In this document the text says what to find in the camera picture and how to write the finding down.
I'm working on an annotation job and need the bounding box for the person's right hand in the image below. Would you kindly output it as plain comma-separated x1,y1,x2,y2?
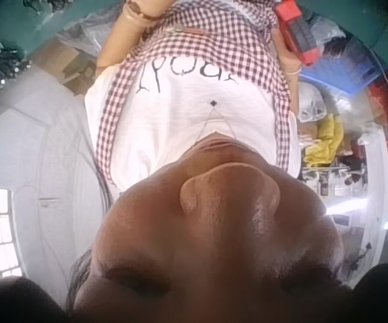
269,28,303,73

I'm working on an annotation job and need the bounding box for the red handheld device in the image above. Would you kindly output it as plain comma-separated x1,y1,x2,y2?
273,0,323,67

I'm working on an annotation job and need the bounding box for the crumpled clear plastic bag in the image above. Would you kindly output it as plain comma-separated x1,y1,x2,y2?
296,81,327,122

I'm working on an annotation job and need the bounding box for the blue plastic crate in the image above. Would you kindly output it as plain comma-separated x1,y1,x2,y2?
298,35,383,97

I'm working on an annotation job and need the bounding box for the yellow cloth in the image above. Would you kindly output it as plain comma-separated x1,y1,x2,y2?
303,113,346,166

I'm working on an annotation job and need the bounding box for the red fabric heap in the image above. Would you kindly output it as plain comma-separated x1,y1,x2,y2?
365,65,388,139

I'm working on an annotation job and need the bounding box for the cluttered shelf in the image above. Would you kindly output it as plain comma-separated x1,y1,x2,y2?
298,133,388,206

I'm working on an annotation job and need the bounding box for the clear plastic sheet bag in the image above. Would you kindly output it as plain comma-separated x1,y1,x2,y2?
56,18,116,58

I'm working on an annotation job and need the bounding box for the brown cardboard box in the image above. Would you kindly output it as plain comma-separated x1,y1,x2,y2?
31,36,96,87

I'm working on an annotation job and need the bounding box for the barred window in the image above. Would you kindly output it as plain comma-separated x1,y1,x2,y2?
0,185,27,279

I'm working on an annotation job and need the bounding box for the brown beaded bracelet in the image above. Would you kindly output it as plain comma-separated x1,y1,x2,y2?
126,0,164,22

